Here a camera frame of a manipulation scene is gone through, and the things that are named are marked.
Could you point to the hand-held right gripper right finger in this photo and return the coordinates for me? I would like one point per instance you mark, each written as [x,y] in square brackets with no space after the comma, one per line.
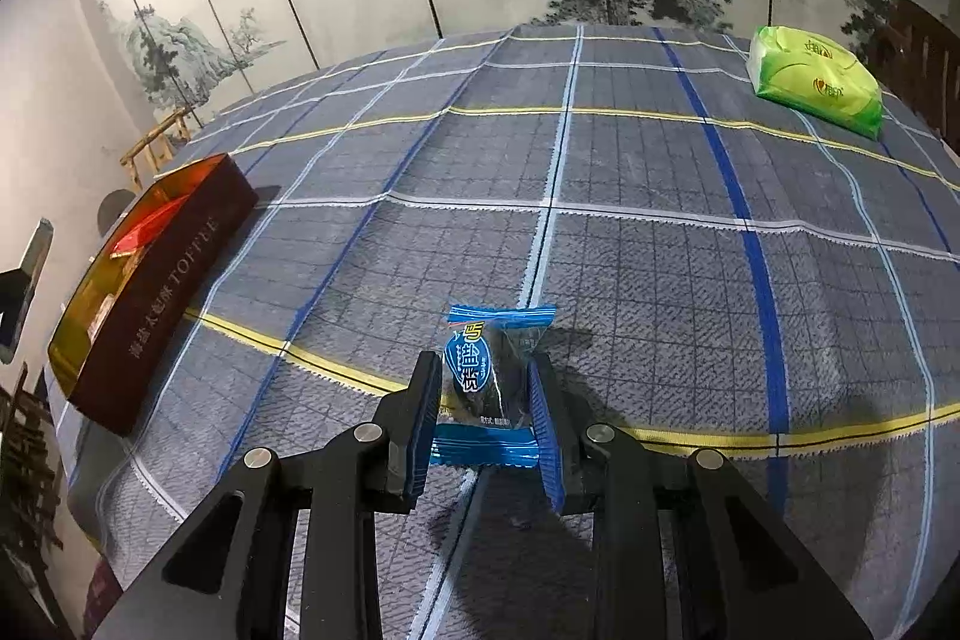
[544,437]

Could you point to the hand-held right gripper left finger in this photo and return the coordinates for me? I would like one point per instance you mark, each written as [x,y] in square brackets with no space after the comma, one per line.
[420,430]

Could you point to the clear blue-edged snack packet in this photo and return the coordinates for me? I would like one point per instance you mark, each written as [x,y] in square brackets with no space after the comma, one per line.
[480,362]

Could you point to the red snack packet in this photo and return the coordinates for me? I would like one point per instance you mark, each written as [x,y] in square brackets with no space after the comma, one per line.
[146,227]

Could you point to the gold tin box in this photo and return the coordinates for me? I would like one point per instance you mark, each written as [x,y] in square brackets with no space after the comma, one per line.
[172,295]

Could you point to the round grey millstone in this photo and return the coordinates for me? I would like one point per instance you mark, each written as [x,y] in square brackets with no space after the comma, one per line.
[112,209]

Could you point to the light wooden stand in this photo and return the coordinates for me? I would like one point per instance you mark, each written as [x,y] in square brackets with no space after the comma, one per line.
[154,141]

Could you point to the dark wooden furniture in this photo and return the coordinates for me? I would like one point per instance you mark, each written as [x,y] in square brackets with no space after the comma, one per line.
[26,460]

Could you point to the blue plaid tablecloth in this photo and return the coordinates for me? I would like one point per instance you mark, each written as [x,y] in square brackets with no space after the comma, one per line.
[675,280]

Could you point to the green tissue pack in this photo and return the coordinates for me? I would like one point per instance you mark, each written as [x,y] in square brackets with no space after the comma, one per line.
[810,78]

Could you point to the dark wooden chair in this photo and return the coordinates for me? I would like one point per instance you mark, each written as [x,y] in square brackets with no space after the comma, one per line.
[926,63]

